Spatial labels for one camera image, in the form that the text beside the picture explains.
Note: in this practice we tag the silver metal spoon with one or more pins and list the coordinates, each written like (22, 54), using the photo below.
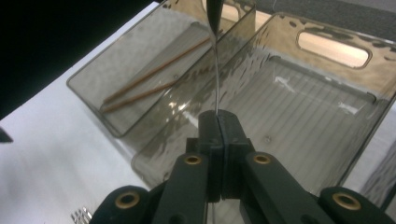
(214, 15)

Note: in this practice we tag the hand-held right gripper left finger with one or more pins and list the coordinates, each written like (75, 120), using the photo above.
(213, 149)

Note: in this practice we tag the silver metal fork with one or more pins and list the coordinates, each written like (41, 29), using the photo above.
(81, 216)

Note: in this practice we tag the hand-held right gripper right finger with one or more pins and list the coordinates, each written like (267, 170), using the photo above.
(232, 149)

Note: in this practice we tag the brown wooden chopstick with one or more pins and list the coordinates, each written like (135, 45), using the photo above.
(140, 95)
(155, 71)

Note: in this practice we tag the smoky clear plastic bin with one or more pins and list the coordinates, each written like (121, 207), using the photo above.
(311, 124)
(124, 71)
(383, 177)

